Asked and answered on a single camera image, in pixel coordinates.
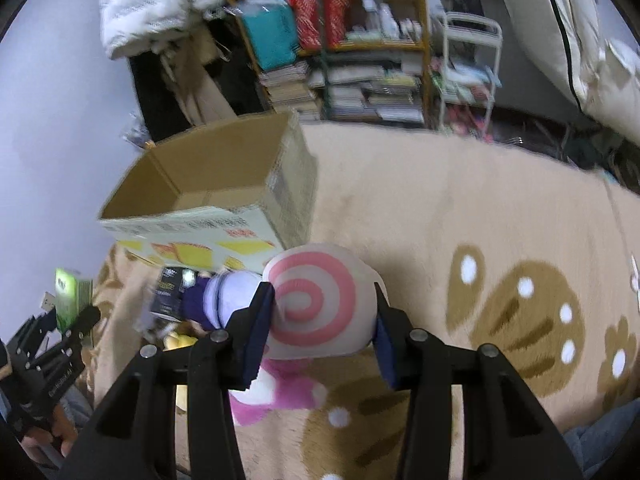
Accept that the green tissue pack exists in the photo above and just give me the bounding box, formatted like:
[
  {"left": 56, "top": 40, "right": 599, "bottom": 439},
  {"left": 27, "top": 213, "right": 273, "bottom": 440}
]
[{"left": 54, "top": 268, "right": 93, "bottom": 333}]

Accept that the black Face tissue pack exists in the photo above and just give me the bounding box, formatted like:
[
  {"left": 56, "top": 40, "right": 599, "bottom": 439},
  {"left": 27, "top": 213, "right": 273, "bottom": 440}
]
[{"left": 150, "top": 266, "right": 198, "bottom": 322}]

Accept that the purple haired plush doll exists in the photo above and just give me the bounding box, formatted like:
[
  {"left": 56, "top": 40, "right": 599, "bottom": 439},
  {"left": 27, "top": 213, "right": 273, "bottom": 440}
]
[{"left": 181, "top": 270, "right": 262, "bottom": 330}]

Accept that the pink swirl roll plush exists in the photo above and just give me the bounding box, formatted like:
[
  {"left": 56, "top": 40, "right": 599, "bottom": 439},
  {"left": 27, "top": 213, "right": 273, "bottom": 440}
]
[{"left": 262, "top": 244, "right": 387, "bottom": 361}]

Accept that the yellow plush toy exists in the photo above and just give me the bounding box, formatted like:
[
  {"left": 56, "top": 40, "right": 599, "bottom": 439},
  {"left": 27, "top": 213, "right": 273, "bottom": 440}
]
[{"left": 164, "top": 332, "right": 198, "bottom": 351}]

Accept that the pink plush toy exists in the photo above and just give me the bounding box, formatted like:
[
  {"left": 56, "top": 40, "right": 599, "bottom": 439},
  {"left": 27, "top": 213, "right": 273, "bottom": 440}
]
[{"left": 229, "top": 359, "right": 328, "bottom": 427}]

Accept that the person's left hand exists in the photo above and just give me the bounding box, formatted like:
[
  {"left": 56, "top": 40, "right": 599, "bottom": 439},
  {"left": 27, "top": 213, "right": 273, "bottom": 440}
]
[{"left": 21, "top": 404, "right": 78, "bottom": 465}]

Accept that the beige patterned fleece blanket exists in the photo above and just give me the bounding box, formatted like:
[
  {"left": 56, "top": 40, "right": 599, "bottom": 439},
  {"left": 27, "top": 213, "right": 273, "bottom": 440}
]
[{"left": 89, "top": 121, "right": 640, "bottom": 480}]

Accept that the open cardboard box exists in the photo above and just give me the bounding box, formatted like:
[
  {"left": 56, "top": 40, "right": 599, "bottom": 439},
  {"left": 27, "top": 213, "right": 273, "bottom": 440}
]
[{"left": 99, "top": 112, "right": 318, "bottom": 272}]

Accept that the beige hanging coat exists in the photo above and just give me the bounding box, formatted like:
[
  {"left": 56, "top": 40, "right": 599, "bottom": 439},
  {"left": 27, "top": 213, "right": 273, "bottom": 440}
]
[{"left": 160, "top": 25, "right": 236, "bottom": 126}]

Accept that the white utility cart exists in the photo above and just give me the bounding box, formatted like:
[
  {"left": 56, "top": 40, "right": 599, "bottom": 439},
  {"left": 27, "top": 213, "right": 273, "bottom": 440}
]
[{"left": 431, "top": 11, "right": 503, "bottom": 140}]

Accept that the stack of books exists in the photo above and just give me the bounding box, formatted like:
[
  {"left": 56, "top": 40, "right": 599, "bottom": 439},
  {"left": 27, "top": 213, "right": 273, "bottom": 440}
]
[{"left": 258, "top": 61, "right": 322, "bottom": 122}]

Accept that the teal bag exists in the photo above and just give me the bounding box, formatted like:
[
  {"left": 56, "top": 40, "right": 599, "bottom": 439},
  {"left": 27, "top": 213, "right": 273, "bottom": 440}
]
[{"left": 238, "top": 0, "right": 298, "bottom": 72}]

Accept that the wooden shelf unit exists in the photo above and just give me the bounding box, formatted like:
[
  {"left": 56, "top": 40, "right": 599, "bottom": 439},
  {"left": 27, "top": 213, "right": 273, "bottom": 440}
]
[{"left": 228, "top": 0, "right": 431, "bottom": 127}]

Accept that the red patterned bag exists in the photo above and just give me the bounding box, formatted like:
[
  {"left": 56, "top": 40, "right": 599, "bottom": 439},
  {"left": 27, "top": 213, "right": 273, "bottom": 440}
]
[{"left": 288, "top": 0, "right": 349, "bottom": 51}]

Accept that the green metal pole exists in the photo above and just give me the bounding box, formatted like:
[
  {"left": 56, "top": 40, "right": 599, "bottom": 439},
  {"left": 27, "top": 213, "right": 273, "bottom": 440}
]
[{"left": 317, "top": 0, "right": 333, "bottom": 120}]

